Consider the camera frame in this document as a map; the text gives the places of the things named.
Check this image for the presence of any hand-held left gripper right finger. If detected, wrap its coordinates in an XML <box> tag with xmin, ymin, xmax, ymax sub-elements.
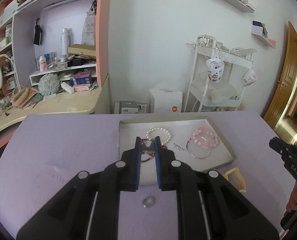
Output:
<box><xmin>155</xmin><ymin>136</ymin><xmax>280</xmax><ymax>240</ymax></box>

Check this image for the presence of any grey shallow cardboard tray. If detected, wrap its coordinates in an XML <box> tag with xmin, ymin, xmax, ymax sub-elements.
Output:
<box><xmin>118</xmin><ymin>116</ymin><xmax>238</xmax><ymax>186</ymax></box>

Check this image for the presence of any grey fluffy ball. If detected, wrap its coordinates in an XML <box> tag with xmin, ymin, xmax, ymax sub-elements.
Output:
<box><xmin>39</xmin><ymin>73</ymin><xmax>60</xmax><ymax>96</ymax></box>

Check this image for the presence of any flat brown box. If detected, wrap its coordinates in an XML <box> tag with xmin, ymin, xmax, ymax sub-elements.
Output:
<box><xmin>67</xmin><ymin>44</ymin><xmax>97</xmax><ymax>56</ymax></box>

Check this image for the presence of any white box with orange logo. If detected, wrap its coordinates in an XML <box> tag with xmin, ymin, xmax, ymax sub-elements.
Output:
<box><xmin>149</xmin><ymin>87</ymin><xmax>183</xmax><ymax>114</ymax></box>

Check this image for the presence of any white printed cup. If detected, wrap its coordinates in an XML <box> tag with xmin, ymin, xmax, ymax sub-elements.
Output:
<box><xmin>241</xmin><ymin>67</ymin><xmax>259</xmax><ymax>86</ymax></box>
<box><xmin>205</xmin><ymin>56</ymin><xmax>225</xmax><ymax>83</ymax></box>

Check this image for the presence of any cream desk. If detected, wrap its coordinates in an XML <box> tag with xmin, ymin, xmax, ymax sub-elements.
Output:
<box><xmin>0</xmin><ymin>87</ymin><xmax>109</xmax><ymax>142</ymax></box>

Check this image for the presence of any dark red bead bracelet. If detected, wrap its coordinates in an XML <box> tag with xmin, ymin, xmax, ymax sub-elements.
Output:
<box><xmin>141</xmin><ymin>138</ymin><xmax>169</xmax><ymax>162</ymax></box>

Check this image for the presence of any white spray bottle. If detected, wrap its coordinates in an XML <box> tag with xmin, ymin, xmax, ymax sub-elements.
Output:
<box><xmin>60</xmin><ymin>28</ymin><xmax>70</xmax><ymax>58</ymax></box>

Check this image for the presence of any purple tablecloth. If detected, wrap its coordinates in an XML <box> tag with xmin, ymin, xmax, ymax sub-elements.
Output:
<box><xmin>0</xmin><ymin>112</ymin><xmax>296</xmax><ymax>240</ymax></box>

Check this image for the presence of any white paper bag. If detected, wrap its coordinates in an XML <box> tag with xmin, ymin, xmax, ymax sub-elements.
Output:
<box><xmin>82</xmin><ymin>11</ymin><xmax>97</xmax><ymax>46</ymax></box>

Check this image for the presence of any pink and white bookshelf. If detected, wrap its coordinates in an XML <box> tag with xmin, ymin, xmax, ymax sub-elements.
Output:
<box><xmin>0</xmin><ymin>0</ymin><xmax>112</xmax><ymax>99</ymax></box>

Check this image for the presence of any white trolley cart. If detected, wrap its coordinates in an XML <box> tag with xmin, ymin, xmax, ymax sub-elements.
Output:
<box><xmin>185</xmin><ymin>35</ymin><xmax>258</xmax><ymax>113</ymax></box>

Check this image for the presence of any thin silver bangle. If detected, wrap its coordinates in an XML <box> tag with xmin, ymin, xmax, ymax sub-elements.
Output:
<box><xmin>186</xmin><ymin>136</ymin><xmax>211</xmax><ymax>159</ymax></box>

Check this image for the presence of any pink bead bracelet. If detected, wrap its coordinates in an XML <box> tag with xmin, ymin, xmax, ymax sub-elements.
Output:
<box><xmin>191</xmin><ymin>127</ymin><xmax>219</xmax><ymax>149</ymax></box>

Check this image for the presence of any purple box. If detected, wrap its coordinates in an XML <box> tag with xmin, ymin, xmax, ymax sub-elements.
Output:
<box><xmin>73</xmin><ymin>72</ymin><xmax>93</xmax><ymax>86</ymax></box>

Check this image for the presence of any person's right hand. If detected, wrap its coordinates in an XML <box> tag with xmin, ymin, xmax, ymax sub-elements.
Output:
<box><xmin>286</xmin><ymin>180</ymin><xmax>297</xmax><ymax>212</ymax></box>

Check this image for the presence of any wooden door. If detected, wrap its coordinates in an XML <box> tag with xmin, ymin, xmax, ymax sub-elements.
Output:
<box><xmin>263</xmin><ymin>21</ymin><xmax>297</xmax><ymax>141</ymax></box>

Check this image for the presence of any pink packet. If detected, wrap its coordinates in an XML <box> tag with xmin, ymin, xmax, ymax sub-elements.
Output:
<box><xmin>72</xmin><ymin>83</ymin><xmax>91</xmax><ymax>92</ymax></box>

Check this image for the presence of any white pearl bracelet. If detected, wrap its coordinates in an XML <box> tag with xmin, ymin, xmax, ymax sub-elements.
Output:
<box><xmin>146</xmin><ymin>127</ymin><xmax>172</xmax><ymax>146</ymax></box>

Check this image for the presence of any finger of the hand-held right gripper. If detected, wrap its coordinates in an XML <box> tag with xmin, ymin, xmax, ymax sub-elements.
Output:
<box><xmin>269</xmin><ymin>137</ymin><xmax>293</xmax><ymax>159</ymax></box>

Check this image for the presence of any black folded umbrella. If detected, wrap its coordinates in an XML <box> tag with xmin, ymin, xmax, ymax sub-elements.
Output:
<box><xmin>34</xmin><ymin>18</ymin><xmax>43</xmax><ymax>46</ymax></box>

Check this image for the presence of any beige headband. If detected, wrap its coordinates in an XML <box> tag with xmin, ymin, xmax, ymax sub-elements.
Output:
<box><xmin>11</xmin><ymin>86</ymin><xmax>38</xmax><ymax>108</ymax></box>

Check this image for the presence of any grey desk calendar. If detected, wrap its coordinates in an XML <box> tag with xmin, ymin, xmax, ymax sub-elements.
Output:
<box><xmin>115</xmin><ymin>100</ymin><xmax>147</xmax><ymax>115</ymax></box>

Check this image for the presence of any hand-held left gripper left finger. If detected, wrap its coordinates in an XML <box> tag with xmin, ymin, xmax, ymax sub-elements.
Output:
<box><xmin>16</xmin><ymin>136</ymin><xmax>142</xmax><ymax>240</ymax></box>

